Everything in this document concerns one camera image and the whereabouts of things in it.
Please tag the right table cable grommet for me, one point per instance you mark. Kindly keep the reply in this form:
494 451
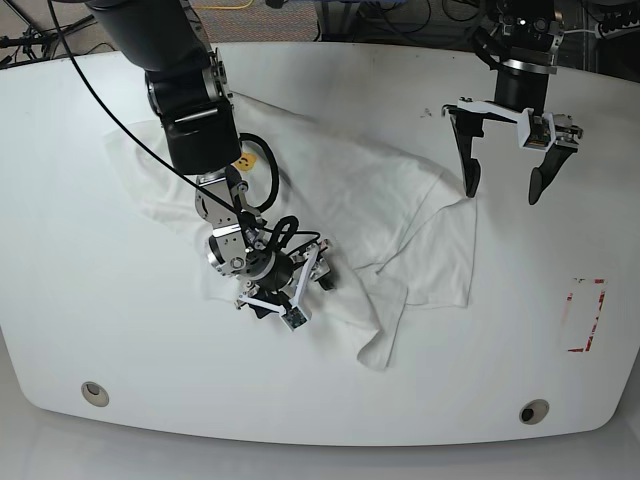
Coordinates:
534 412

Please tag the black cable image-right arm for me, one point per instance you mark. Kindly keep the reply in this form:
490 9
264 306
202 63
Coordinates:
487 49

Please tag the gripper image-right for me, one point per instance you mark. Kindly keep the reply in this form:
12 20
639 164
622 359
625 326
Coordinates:
515 91

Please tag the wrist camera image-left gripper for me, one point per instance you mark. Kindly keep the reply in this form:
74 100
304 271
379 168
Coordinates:
295 316

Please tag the table cable grommet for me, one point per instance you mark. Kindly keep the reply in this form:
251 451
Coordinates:
95 394
534 412

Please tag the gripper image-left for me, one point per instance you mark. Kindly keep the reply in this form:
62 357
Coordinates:
267 277

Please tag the red tape rectangle marking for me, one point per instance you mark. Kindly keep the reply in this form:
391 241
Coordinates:
581 314

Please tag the white power strip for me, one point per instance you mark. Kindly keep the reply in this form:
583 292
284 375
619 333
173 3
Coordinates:
613 26

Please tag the left table cable grommet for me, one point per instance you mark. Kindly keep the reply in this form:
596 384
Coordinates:
95 394

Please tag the black tripod stand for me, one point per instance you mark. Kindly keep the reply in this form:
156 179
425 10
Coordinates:
34 45

